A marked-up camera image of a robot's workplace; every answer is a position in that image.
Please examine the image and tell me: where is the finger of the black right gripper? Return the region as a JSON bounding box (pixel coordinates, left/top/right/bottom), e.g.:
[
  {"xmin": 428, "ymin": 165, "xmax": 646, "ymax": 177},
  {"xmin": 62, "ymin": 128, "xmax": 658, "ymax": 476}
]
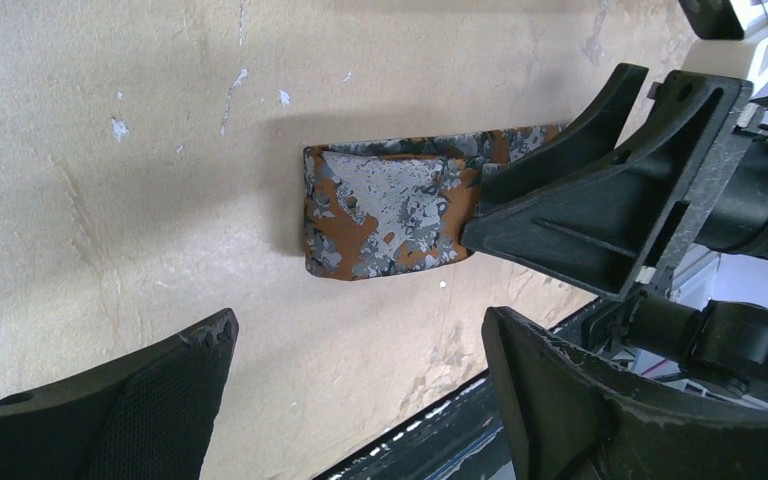
[{"xmin": 476, "ymin": 63, "xmax": 648, "ymax": 216}]

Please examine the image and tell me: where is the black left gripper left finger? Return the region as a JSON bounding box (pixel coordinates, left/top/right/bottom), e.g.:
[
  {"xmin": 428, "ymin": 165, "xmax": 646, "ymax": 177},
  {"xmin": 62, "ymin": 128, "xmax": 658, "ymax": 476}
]
[{"xmin": 0, "ymin": 309, "xmax": 239, "ymax": 479}]

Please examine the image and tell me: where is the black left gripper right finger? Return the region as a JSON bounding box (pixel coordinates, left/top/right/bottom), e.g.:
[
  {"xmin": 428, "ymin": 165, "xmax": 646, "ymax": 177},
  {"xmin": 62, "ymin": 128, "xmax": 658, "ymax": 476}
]
[{"xmin": 482, "ymin": 307, "xmax": 768, "ymax": 479}]

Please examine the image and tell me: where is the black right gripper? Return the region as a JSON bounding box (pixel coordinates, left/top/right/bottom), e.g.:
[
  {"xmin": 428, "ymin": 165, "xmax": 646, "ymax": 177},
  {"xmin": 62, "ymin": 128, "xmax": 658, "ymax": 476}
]
[{"xmin": 461, "ymin": 70, "xmax": 768, "ymax": 404}]

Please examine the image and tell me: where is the brown floral tie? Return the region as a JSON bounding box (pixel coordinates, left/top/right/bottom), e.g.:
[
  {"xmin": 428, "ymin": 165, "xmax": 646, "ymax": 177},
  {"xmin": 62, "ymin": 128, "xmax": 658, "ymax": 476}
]
[{"xmin": 303, "ymin": 124, "xmax": 564, "ymax": 281}]

